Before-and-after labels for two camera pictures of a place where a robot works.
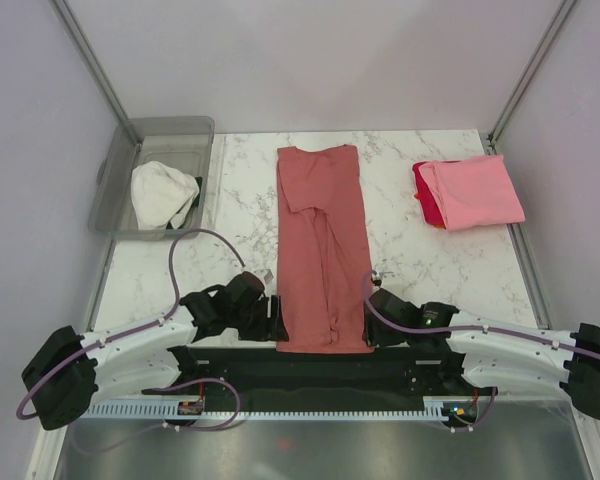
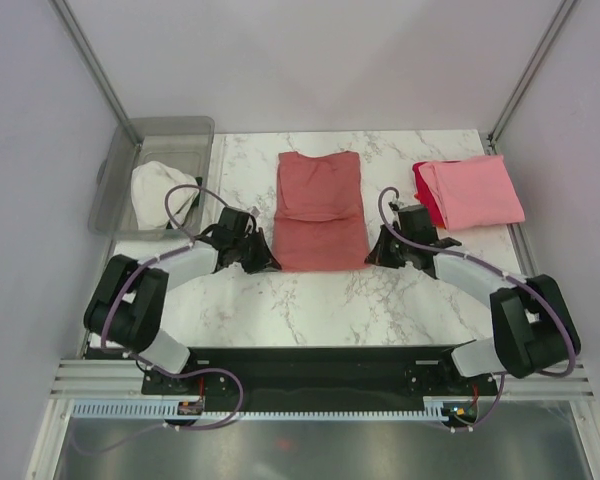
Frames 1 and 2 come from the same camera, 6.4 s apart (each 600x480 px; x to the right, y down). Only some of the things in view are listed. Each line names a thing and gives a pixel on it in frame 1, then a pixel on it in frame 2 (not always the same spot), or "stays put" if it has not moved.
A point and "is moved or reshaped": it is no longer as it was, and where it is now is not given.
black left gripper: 263,331 -> 265,259
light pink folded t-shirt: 476,192 stays put
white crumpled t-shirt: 161,195 stays put
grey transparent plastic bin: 158,190 stays put
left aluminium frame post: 94,64 stays put
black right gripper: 373,335 -> 380,255
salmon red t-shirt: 323,263 is moved or reshaped
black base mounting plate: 439,374 stays put
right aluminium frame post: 541,51 stays put
